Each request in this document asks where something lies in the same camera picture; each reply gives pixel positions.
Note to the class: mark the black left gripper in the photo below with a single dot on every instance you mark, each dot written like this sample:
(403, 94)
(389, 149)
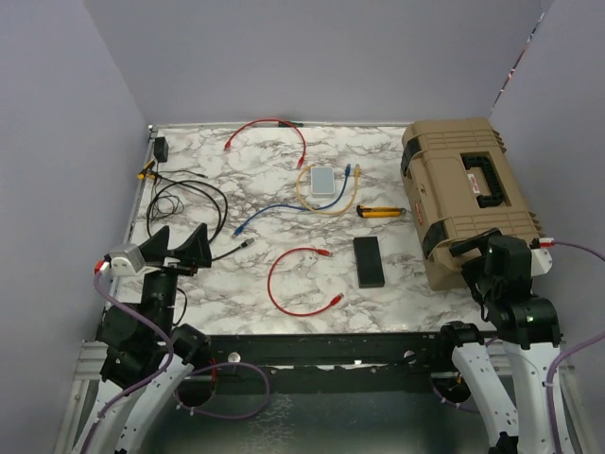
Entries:
(197, 252)

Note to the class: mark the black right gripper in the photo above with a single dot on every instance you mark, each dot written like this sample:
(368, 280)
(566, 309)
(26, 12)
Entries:
(481, 239)

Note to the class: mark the black network switch box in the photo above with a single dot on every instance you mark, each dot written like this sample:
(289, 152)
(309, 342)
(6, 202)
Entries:
(368, 262)

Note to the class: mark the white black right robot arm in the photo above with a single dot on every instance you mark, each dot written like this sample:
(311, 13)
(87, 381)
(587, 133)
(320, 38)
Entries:
(532, 419)

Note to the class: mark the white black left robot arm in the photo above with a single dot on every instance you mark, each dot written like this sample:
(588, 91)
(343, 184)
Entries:
(147, 356)

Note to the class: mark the tan plastic tool case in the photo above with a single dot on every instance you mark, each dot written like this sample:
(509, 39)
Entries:
(459, 183)

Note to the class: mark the yellow black screwdriver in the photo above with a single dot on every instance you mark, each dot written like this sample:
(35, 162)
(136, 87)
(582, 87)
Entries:
(147, 171)

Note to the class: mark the black power adapter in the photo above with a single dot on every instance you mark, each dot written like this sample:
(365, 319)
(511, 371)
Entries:
(160, 150)

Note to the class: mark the yellow black utility knife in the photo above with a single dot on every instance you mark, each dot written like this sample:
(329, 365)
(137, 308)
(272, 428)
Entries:
(379, 211)

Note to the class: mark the white small router box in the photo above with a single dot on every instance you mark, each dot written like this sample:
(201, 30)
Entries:
(322, 181)

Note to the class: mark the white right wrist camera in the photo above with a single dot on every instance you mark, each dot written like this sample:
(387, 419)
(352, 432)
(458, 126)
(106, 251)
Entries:
(541, 259)

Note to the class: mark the aluminium frame rail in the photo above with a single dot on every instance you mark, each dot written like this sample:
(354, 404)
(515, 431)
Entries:
(91, 353)

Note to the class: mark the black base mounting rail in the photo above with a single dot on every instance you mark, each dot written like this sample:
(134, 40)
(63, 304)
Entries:
(330, 363)

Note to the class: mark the green screwdriver at wall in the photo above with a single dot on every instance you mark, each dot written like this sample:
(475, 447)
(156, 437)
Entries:
(288, 124)

